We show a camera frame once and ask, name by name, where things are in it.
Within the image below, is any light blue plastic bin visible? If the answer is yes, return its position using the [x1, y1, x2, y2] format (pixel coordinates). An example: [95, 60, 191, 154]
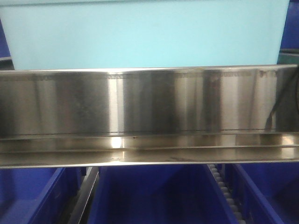
[0, 0, 289, 70]

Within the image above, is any dark blue bin upper right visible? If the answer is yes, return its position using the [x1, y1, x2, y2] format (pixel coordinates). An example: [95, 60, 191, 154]
[280, 0, 299, 50]

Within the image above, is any steel divider rail left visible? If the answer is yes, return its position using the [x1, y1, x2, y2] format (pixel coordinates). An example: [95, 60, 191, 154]
[68, 167, 99, 224]

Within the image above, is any dark blue bin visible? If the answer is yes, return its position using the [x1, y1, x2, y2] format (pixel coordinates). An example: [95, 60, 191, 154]
[0, 168, 86, 224]
[0, 23, 11, 61]
[88, 164, 237, 224]
[221, 162, 299, 224]
[280, 0, 299, 50]

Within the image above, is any dark blue bin lower middle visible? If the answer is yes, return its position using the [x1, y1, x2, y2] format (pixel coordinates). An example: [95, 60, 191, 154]
[88, 164, 237, 224]

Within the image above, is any white roller track right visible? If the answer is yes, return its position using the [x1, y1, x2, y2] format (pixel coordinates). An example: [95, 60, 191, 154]
[207, 164, 246, 224]

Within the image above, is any dark blue bin lower right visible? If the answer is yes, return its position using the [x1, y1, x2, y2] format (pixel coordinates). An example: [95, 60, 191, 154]
[221, 162, 299, 224]

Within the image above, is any dark blue bin lower left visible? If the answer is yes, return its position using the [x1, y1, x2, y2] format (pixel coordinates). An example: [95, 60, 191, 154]
[0, 168, 86, 224]

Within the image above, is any dark blue bin upper left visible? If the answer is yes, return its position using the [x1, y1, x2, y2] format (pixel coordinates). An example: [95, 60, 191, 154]
[0, 23, 11, 61]

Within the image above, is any stainless steel shelf rail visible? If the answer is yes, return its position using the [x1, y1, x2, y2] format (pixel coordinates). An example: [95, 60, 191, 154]
[0, 65, 299, 168]

